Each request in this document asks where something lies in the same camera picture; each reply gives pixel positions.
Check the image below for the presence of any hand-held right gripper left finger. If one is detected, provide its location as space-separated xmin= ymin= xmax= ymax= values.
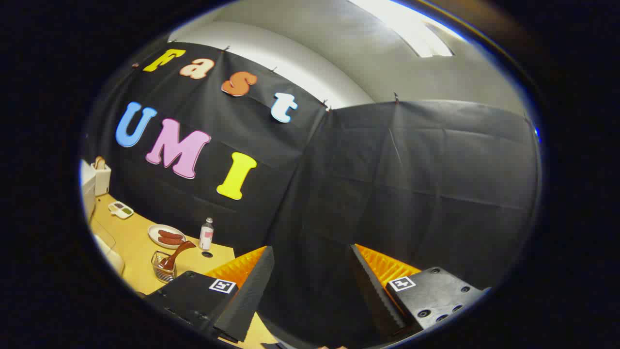
xmin=145 ymin=246 xmax=275 ymax=343

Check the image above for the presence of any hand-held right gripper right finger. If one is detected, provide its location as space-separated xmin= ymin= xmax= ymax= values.
xmin=350 ymin=244 xmax=490 ymax=340

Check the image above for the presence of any brown wooden spoon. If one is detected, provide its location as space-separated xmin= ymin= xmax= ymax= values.
xmin=159 ymin=241 xmax=197 ymax=270

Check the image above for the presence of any wire chopstick holder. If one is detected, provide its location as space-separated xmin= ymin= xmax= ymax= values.
xmin=151 ymin=251 xmax=177 ymax=283

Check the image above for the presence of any clear bottle pink label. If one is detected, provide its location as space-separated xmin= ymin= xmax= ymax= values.
xmin=199 ymin=218 xmax=214 ymax=251

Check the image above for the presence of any black backdrop cloth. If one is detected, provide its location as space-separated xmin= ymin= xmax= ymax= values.
xmin=82 ymin=43 xmax=541 ymax=347

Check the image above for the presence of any round white plate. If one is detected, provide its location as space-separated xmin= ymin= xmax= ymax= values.
xmin=148 ymin=224 xmax=187 ymax=250

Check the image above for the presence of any white rectangular tray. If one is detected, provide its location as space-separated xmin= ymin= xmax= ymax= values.
xmin=91 ymin=218 xmax=125 ymax=277

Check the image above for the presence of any white sectioned grain dish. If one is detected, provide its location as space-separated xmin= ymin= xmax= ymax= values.
xmin=108 ymin=201 xmax=134 ymax=220

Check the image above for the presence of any white toaster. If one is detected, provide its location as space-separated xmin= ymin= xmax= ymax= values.
xmin=94 ymin=164 xmax=112 ymax=196

